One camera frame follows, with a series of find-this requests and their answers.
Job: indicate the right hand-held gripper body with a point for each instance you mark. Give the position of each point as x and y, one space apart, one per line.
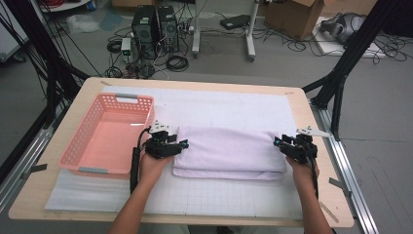
302 151

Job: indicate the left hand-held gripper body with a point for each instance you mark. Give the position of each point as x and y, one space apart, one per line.
160 149

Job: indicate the lavender cat-print cloth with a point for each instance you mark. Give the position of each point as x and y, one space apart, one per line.
227 152

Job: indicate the pink plastic basket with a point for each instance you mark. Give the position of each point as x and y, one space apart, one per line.
110 143

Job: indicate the person's left hand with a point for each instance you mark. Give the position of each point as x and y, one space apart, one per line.
152 172

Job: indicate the person's right hand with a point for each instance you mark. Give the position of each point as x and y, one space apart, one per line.
305 177

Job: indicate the white grid mat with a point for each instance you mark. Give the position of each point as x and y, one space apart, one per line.
227 107

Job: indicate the person's legs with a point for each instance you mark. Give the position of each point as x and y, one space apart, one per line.
162 230

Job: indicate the white floor board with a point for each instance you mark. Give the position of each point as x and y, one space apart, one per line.
328 48

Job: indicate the small white device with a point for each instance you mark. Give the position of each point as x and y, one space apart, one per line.
126 44

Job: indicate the white-legged desk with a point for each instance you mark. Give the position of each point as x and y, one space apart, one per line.
195 32

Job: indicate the black computer tower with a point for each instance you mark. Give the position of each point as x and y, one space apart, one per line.
168 29
144 32

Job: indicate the open cardboard box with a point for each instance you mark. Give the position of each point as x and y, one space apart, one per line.
292 19

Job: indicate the black flat device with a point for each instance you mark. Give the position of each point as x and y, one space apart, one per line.
235 22

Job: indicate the teal paper sheet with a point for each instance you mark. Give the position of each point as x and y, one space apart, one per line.
112 20

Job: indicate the large cardboard box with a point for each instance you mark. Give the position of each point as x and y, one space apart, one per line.
350 6

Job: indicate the clear plastic bag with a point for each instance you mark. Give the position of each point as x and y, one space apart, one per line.
81 23

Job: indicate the round white table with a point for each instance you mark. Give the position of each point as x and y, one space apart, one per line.
65 6

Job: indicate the aluminium rail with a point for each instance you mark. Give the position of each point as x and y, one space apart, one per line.
29 149
344 169

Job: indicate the grey metal bracket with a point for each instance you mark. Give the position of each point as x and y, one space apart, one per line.
35 169
341 187

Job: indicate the black frame post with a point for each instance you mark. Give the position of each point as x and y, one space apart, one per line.
357 42
39 42

